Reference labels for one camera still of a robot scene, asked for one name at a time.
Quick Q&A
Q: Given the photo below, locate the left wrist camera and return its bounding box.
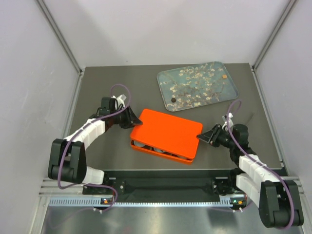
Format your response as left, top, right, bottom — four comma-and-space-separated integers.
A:
100, 94, 127, 112

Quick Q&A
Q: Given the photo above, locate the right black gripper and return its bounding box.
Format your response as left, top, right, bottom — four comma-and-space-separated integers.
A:
197, 123, 236, 149

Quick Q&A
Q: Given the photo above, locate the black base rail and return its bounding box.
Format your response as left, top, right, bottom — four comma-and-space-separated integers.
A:
81, 169, 247, 203

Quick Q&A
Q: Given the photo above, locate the white paper cup front-left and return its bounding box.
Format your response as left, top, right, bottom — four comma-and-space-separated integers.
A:
135, 142, 145, 147

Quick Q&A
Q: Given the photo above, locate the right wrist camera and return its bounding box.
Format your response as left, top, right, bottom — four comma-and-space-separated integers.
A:
222, 112, 234, 130

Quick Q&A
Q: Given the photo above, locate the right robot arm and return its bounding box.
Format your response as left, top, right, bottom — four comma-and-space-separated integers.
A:
197, 124, 304, 229

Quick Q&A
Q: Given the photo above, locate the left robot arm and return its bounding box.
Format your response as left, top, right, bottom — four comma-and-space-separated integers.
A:
48, 105, 143, 194

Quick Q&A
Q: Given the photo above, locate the floral blue tray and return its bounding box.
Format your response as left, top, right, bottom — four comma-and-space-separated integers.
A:
156, 61, 239, 112

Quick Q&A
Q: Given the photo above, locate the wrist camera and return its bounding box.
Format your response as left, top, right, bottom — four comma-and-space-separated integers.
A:
100, 94, 127, 112
222, 112, 234, 130

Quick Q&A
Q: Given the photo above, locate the orange box lid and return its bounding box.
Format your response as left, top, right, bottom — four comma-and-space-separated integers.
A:
130, 109, 203, 159

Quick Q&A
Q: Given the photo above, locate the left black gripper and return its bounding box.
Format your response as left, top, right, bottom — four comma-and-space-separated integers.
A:
111, 105, 142, 129

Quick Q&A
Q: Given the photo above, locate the orange chocolate box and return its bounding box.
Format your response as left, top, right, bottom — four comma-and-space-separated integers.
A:
130, 140, 194, 164

